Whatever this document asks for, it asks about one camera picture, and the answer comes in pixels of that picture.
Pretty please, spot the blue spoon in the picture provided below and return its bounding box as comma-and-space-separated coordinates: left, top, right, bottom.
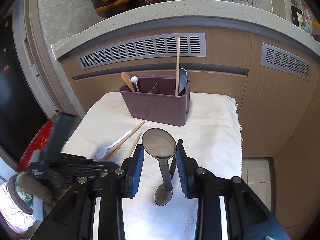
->
178, 68, 188, 93

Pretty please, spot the long grey vent grille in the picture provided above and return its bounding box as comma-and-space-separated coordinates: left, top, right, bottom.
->
79, 33, 207, 70

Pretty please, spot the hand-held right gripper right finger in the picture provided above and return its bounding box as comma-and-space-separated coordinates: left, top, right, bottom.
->
175, 139, 292, 240

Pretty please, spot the grey translucent ladle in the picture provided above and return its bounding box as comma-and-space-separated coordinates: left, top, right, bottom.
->
141, 128, 177, 206

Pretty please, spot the white plastic spoon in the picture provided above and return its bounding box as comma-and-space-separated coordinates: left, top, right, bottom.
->
96, 130, 133, 160

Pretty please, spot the red printed panel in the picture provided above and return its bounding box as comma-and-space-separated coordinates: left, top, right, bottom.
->
19, 120, 54, 165

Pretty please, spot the black door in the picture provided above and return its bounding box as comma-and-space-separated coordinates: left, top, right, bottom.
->
0, 15, 54, 163

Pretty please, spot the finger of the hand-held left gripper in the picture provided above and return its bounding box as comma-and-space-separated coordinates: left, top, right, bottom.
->
61, 164, 103, 181
61, 156, 120, 168

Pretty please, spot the wooden kitchen cabinet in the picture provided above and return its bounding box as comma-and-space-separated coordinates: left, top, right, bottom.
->
61, 25, 320, 240

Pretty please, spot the dark sauce bottle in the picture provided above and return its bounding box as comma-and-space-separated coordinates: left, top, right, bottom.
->
290, 4, 310, 30

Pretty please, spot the wooden rice spoon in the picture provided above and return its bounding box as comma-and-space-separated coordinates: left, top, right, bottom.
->
121, 72, 136, 93

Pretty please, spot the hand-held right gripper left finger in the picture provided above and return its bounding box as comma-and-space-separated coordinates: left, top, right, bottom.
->
32, 145, 145, 240

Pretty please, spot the short grey vent grille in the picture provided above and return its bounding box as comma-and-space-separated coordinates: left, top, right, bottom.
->
260, 43, 312, 81

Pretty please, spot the white cloth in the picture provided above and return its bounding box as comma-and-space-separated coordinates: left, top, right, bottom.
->
60, 91, 244, 240

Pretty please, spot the speckled stone countertop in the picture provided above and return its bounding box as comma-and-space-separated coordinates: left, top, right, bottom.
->
51, 0, 320, 63

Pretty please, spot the purple plastic utensil holder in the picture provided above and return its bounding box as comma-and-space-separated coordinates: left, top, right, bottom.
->
119, 77, 191, 126

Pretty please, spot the wooden chopstick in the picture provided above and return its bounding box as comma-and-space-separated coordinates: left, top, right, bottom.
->
175, 37, 181, 96
101, 121, 146, 161
127, 133, 142, 158

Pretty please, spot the person's left forearm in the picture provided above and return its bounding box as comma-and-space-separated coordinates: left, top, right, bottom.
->
0, 172, 52, 233

